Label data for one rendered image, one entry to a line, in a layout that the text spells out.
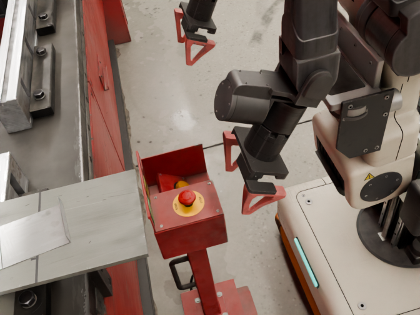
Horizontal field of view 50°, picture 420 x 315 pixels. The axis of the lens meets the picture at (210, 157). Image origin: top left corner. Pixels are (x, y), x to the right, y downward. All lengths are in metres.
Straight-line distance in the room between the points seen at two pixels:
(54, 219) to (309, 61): 0.48
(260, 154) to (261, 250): 1.20
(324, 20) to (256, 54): 2.21
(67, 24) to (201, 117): 1.04
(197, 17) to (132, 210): 0.46
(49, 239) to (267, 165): 0.37
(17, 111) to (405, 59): 0.86
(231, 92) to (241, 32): 2.39
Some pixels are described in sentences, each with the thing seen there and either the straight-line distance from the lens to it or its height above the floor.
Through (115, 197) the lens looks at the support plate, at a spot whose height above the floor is 1.00.
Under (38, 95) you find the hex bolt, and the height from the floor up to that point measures 0.92.
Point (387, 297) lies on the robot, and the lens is 1.49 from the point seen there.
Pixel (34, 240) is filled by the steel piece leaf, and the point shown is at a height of 1.00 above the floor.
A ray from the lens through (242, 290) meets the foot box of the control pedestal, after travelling 1.76.
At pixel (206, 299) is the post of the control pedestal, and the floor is 0.25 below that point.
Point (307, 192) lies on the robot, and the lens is 1.66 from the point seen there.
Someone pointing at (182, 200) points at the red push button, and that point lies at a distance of 0.99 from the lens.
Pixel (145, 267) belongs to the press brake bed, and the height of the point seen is 0.05.
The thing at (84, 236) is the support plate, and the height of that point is 1.00.
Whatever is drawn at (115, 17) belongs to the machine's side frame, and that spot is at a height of 0.19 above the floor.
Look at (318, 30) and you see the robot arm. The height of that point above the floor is 1.29.
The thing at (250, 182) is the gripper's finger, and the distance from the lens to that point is 0.67.
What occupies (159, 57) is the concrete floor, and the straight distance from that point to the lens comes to 2.86.
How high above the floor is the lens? 1.59
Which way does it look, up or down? 47 degrees down
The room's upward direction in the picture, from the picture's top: 10 degrees counter-clockwise
